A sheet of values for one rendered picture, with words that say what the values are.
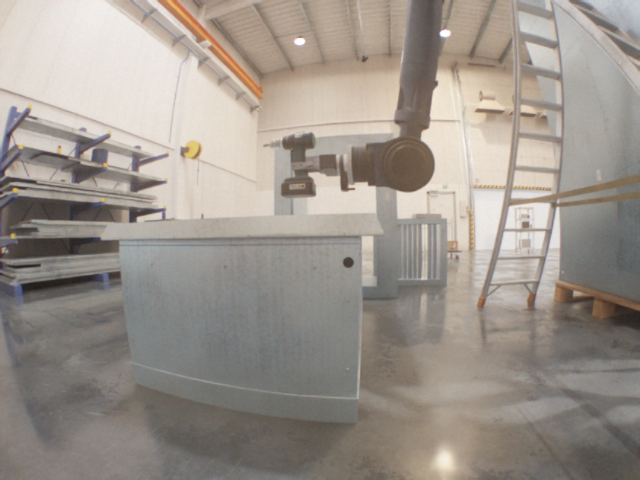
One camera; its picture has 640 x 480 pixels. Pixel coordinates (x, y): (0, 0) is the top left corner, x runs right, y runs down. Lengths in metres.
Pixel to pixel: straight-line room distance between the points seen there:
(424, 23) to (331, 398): 1.22
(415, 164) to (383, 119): 10.43
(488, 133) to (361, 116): 5.04
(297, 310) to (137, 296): 0.61
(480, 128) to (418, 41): 10.95
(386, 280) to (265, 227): 2.01
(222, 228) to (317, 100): 11.30
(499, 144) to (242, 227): 11.53
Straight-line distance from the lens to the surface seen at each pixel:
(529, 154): 12.50
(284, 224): 0.77
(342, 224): 0.74
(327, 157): 0.94
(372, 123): 11.30
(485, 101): 11.60
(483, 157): 11.54
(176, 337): 1.05
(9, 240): 3.87
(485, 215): 11.38
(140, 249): 1.09
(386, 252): 2.66
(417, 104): 0.95
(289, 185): 0.98
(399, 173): 0.87
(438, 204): 10.72
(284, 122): 12.02
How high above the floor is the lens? 0.59
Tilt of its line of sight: 1 degrees down
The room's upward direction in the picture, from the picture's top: 1 degrees counter-clockwise
